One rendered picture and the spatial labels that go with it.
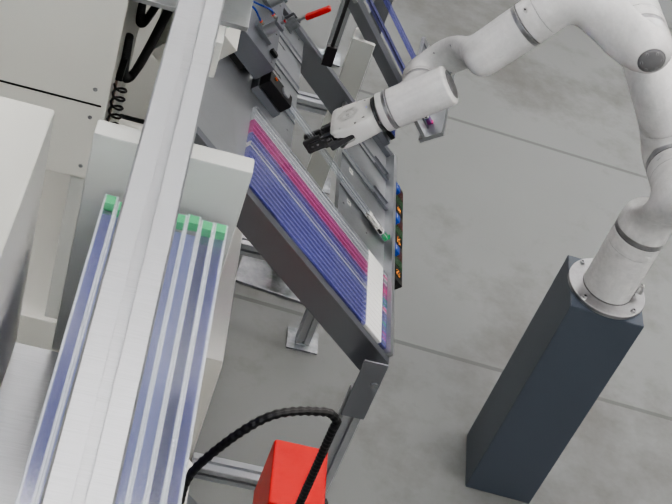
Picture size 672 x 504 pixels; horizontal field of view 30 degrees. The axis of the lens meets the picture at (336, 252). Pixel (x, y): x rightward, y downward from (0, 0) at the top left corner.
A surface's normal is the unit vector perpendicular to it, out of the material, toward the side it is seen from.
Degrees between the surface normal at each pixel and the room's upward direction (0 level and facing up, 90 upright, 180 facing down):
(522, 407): 90
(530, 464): 90
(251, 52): 90
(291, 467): 0
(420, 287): 0
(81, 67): 90
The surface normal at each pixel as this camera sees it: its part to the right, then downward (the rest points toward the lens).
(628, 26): -0.41, 0.02
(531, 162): 0.28, -0.71
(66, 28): -0.04, 0.66
